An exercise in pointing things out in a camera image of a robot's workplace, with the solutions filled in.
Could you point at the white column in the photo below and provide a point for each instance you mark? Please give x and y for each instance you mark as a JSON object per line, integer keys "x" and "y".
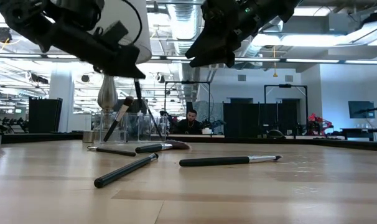
{"x": 62, "y": 87}

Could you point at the long ceiling light strip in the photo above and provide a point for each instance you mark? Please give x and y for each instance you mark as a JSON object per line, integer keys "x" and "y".
{"x": 313, "y": 60}

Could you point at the black dome object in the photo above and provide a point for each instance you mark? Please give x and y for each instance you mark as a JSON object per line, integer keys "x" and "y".
{"x": 275, "y": 134}

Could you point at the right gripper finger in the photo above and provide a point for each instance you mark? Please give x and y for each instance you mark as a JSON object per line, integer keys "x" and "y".
{"x": 210, "y": 43}
{"x": 216, "y": 59}

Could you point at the person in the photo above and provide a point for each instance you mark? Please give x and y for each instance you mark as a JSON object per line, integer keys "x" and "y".
{"x": 188, "y": 126}

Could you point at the silver ventilation duct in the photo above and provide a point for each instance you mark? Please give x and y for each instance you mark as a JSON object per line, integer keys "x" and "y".
{"x": 182, "y": 18}

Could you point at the fan makeup brush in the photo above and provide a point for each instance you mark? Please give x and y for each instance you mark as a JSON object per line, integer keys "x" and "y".
{"x": 151, "y": 148}

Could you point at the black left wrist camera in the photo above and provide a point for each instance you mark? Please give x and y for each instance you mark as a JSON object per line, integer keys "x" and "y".
{"x": 79, "y": 12}

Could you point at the red robot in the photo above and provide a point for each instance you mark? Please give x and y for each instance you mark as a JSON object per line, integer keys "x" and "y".
{"x": 316, "y": 121}

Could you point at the clear acrylic brush organizer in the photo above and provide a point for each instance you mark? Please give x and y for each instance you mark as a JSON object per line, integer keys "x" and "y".
{"x": 145, "y": 130}

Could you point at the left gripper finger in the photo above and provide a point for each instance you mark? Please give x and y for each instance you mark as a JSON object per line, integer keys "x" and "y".
{"x": 127, "y": 59}
{"x": 126, "y": 74}

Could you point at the thin black makeup brush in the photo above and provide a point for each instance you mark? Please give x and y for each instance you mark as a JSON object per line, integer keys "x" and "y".
{"x": 138, "y": 93}
{"x": 153, "y": 124}
{"x": 123, "y": 171}
{"x": 114, "y": 151}

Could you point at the black ceiling spotlight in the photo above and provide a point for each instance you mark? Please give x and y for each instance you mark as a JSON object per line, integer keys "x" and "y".
{"x": 3, "y": 35}

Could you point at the black metal station frame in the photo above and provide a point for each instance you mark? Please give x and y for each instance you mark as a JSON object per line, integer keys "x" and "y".
{"x": 285, "y": 85}
{"x": 187, "y": 82}

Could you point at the makeup brush long silver ferrule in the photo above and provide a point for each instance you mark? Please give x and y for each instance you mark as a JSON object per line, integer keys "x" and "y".
{"x": 213, "y": 161}

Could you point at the white shade chrome table lamp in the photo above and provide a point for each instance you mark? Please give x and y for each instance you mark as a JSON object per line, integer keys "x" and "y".
{"x": 107, "y": 93}

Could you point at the flat-head makeup brush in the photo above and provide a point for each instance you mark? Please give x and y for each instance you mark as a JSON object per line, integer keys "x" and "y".
{"x": 119, "y": 116}

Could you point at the black folding partition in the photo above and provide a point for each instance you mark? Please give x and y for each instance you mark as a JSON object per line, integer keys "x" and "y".
{"x": 45, "y": 115}

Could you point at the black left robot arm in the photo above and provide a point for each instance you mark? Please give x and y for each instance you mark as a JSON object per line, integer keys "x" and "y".
{"x": 20, "y": 18}

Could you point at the black partition wall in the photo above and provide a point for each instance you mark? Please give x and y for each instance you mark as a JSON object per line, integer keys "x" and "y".
{"x": 244, "y": 118}

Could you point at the wall monitor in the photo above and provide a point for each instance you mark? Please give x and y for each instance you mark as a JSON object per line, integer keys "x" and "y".
{"x": 361, "y": 109}

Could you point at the white cup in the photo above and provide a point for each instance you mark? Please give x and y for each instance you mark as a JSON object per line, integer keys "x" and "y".
{"x": 207, "y": 131}

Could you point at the black desk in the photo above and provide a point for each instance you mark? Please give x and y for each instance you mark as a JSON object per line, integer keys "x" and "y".
{"x": 362, "y": 130}

